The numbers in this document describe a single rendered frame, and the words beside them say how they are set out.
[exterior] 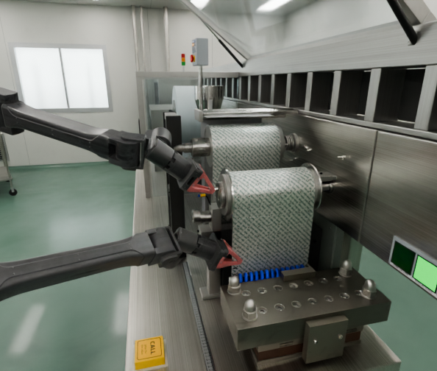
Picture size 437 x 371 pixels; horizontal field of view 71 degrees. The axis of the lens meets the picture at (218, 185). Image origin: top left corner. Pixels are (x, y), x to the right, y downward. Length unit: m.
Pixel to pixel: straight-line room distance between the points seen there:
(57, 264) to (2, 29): 6.16
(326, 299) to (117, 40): 5.89
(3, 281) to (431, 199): 0.79
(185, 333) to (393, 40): 0.87
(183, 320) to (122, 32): 5.77
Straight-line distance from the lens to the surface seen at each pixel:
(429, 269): 0.75
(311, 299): 0.85
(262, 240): 0.87
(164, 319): 0.97
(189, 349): 0.89
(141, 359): 0.85
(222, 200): 0.81
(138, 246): 0.71
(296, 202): 0.86
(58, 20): 6.48
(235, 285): 0.82
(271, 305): 0.81
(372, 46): 0.87
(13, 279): 0.65
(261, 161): 1.05
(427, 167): 0.72
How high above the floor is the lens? 1.55
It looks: 19 degrees down
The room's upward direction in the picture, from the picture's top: straight up
